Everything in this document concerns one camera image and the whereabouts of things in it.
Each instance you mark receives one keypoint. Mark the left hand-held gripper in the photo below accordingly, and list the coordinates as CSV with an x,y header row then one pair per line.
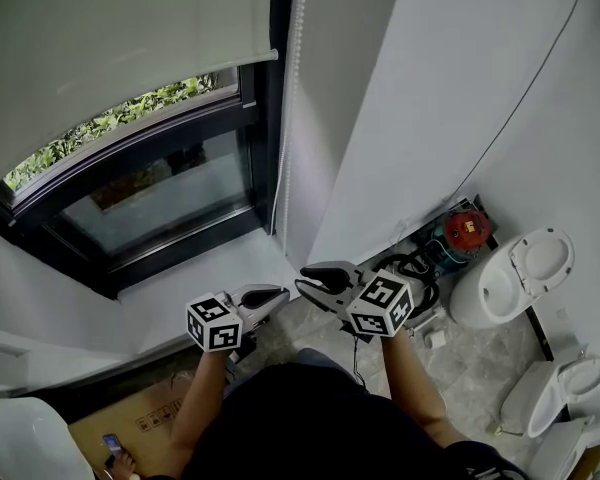
x,y
215,325

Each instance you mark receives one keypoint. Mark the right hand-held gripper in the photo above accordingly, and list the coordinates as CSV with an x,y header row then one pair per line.
x,y
380,305

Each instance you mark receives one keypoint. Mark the beige roller blind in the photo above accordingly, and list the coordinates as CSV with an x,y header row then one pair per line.
x,y
105,43

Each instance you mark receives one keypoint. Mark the person's left forearm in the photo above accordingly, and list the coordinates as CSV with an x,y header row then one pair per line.
x,y
200,403

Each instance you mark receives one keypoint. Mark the person's right forearm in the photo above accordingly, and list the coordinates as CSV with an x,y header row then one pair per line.
x,y
415,383

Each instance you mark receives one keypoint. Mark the person's blue jeans leg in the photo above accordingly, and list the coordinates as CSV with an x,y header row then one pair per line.
x,y
320,360

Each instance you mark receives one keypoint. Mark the white plastic rod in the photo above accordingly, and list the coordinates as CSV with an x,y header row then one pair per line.
x,y
430,318

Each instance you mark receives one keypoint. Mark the white power adapter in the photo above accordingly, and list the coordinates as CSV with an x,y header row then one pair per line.
x,y
436,339

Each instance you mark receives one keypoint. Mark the white toilet with raised lid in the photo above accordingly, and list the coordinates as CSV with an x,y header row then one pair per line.
x,y
472,303

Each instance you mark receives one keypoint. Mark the red topped vacuum cleaner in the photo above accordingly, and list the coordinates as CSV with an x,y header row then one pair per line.
x,y
467,225

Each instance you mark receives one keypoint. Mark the person's black shirt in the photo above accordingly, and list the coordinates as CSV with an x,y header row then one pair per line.
x,y
330,428

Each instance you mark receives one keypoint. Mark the closed brown cardboard box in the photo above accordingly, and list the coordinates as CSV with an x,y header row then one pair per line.
x,y
145,450

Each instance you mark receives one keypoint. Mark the black smartphone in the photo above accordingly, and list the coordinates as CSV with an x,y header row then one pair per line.
x,y
112,443

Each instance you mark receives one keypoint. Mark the white toilet with open seat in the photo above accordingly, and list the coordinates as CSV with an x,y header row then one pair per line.
x,y
535,398

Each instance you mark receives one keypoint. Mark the white plastic basin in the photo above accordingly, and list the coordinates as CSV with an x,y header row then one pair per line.
x,y
30,443

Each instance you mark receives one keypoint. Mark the white wall socket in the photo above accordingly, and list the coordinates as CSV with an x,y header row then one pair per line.
x,y
400,226

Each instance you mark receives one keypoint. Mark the black window frame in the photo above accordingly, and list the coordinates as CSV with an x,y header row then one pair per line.
x,y
130,150

